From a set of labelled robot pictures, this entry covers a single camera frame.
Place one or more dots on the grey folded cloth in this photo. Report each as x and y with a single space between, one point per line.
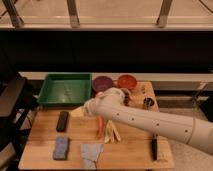
90 154

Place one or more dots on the black chair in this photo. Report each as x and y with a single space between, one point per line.
16 100

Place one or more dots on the orange carrot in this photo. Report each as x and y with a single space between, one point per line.
100 126

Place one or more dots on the clear cup with nuts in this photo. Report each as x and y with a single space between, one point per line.
127 97

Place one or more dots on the black handled knife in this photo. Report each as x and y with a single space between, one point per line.
154 147

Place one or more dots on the red bowl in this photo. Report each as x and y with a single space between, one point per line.
127 81

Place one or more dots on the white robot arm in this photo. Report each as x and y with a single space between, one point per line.
192 131

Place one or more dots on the blue sponge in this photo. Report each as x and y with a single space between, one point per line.
61 148

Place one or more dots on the purple bowl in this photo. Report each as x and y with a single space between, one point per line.
102 83

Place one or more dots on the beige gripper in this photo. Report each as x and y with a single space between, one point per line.
77 112

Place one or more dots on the black eraser block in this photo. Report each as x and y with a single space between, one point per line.
62 121

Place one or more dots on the green plastic tray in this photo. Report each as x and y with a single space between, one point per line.
65 90

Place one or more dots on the beige wooden sticks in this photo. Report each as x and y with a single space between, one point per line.
111 133

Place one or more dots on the wooden cutting board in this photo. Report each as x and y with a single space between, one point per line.
133 152

